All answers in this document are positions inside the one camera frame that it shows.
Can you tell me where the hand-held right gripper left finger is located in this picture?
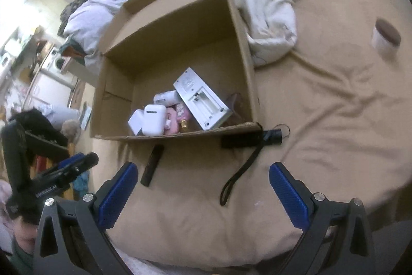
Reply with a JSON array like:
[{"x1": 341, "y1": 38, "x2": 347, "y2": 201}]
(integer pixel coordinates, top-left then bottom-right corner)
[{"x1": 32, "y1": 162, "x2": 139, "y2": 275}]

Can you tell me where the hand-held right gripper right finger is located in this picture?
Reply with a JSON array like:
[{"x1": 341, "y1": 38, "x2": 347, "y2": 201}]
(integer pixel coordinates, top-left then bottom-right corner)
[{"x1": 269, "y1": 162, "x2": 377, "y2": 275}]

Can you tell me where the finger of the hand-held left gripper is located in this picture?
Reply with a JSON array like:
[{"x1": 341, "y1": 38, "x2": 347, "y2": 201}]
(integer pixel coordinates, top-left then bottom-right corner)
[{"x1": 42, "y1": 152, "x2": 100, "y2": 185}]

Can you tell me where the black rectangular stick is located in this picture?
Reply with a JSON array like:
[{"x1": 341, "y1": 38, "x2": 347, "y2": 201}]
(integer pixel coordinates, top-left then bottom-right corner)
[{"x1": 141, "y1": 144, "x2": 165, "y2": 187}]

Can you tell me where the black flashlight with strap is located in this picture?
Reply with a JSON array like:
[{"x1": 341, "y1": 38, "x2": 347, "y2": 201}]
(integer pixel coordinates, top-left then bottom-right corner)
[{"x1": 220, "y1": 123, "x2": 291, "y2": 206}]

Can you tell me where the white charger adapter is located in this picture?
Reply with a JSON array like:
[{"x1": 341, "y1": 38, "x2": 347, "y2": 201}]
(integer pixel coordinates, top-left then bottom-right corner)
[{"x1": 128, "y1": 109, "x2": 145, "y2": 136}]

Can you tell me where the white earbuds case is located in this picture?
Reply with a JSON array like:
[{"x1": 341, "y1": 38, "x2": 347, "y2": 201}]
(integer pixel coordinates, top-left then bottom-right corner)
[{"x1": 142, "y1": 104, "x2": 167, "y2": 136}]

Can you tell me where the pink round case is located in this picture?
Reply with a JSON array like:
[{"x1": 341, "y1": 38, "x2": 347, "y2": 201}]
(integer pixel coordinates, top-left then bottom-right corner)
[{"x1": 164, "y1": 107, "x2": 179, "y2": 135}]

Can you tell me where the pink patterned packet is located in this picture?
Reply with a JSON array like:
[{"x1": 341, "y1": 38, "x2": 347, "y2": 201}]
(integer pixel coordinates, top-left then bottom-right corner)
[{"x1": 175, "y1": 103, "x2": 191, "y2": 121}]

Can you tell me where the small white bottle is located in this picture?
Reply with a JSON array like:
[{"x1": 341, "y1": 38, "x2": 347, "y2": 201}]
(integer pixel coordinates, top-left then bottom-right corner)
[{"x1": 153, "y1": 90, "x2": 181, "y2": 107}]

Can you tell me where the white remote control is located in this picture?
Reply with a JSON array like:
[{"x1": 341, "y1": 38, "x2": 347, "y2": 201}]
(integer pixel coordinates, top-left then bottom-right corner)
[{"x1": 173, "y1": 67, "x2": 234, "y2": 130}]

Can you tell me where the large cardboard box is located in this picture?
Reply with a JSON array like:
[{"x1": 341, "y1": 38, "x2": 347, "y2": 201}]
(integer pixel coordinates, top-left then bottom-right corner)
[{"x1": 89, "y1": 0, "x2": 262, "y2": 142}]

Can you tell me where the person's left forearm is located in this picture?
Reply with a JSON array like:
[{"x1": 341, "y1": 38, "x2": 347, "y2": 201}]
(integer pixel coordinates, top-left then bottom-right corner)
[{"x1": 10, "y1": 220, "x2": 41, "y2": 275}]

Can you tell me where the beige furry object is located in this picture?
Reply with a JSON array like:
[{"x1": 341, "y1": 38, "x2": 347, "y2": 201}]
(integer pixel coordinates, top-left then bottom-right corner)
[{"x1": 61, "y1": 120, "x2": 82, "y2": 143}]

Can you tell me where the black fabric bag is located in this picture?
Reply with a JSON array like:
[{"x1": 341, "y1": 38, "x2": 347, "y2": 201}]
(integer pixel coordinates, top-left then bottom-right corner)
[{"x1": 10, "y1": 109, "x2": 70, "y2": 160}]

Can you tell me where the white booklet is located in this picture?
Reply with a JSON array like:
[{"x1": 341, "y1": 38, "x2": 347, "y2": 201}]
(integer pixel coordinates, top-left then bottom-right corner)
[{"x1": 79, "y1": 101, "x2": 92, "y2": 130}]

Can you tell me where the grey rolled cloth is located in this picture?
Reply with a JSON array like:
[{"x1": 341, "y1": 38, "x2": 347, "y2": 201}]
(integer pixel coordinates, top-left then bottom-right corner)
[{"x1": 35, "y1": 104, "x2": 81, "y2": 130}]

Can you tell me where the white cabinet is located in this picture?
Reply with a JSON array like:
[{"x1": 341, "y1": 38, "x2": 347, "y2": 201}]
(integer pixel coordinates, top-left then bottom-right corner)
[{"x1": 22, "y1": 69, "x2": 78, "y2": 108}]

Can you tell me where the beige bed sheet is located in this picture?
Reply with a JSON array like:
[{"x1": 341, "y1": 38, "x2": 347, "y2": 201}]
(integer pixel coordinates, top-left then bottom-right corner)
[{"x1": 92, "y1": 0, "x2": 412, "y2": 266}]

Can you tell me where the white washing machine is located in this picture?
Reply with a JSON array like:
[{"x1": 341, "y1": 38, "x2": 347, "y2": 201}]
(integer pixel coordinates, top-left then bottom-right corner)
[{"x1": 48, "y1": 51, "x2": 70, "y2": 72}]

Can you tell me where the cluttered shelf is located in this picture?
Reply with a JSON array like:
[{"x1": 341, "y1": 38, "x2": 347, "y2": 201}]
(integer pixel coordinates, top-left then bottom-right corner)
[{"x1": 0, "y1": 27, "x2": 44, "y2": 76}]

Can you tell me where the orange and teal cloth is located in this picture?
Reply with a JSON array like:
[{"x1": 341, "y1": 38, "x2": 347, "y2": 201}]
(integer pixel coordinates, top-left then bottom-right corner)
[{"x1": 59, "y1": 40, "x2": 86, "y2": 58}]

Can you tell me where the light grey duvet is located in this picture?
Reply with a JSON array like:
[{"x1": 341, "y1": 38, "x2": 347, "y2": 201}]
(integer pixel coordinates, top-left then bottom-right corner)
[{"x1": 63, "y1": 0, "x2": 161, "y2": 76}]

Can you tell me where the white cup with brown lid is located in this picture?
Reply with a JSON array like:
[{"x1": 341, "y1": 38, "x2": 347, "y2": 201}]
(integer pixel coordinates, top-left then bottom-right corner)
[{"x1": 371, "y1": 18, "x2": 402, "y2": 58}]

